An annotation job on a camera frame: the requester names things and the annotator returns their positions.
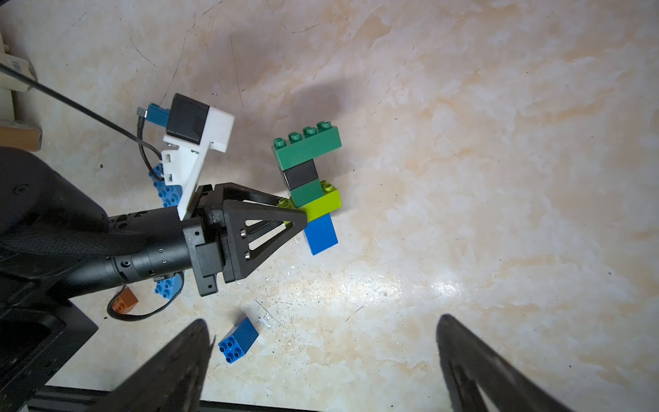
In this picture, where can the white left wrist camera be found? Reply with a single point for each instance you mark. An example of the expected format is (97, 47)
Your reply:
(192, 129)

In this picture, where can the blue small lego brick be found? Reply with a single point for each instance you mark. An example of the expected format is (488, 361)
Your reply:
(238, 341)

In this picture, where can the light blue long lego brick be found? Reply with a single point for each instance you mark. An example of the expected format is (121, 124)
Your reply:
(170, 287)

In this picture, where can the small dark green lego brick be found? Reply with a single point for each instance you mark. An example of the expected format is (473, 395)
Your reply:
(311, 143)

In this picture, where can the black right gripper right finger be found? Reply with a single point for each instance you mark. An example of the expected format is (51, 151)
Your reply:
(472, 369)

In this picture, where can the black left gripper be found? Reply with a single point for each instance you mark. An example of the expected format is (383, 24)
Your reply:
(251, 233)

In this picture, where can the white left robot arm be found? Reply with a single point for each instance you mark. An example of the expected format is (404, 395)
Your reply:
(57, 244)

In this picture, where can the brown square lego brick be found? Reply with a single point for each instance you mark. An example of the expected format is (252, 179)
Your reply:
(125, 302)

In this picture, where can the black small lego brick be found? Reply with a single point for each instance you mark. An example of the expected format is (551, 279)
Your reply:
(300, 175)

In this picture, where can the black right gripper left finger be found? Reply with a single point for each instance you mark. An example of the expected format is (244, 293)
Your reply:
(181, 364)

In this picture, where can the lime green lego brick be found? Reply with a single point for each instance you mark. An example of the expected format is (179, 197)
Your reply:
(329, 202)

